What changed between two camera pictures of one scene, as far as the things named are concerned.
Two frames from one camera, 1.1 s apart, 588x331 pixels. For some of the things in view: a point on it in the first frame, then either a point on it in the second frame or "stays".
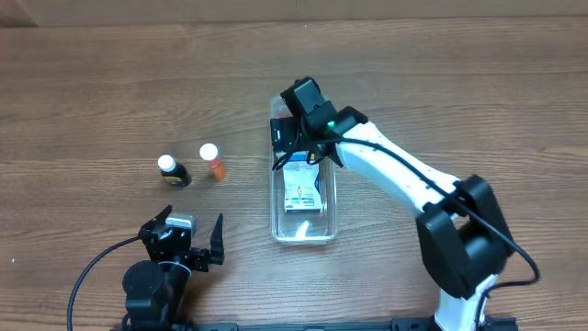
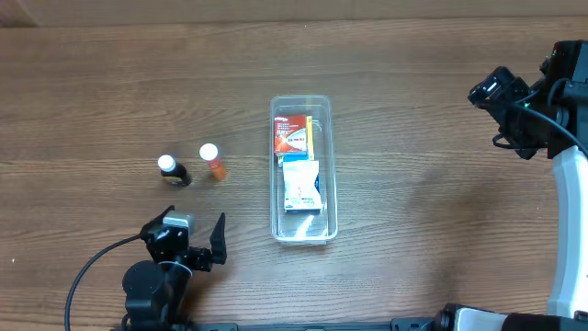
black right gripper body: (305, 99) to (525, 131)
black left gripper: (193, 256) stays
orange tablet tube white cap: (210, 153) stays
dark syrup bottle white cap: (172, 171) stays
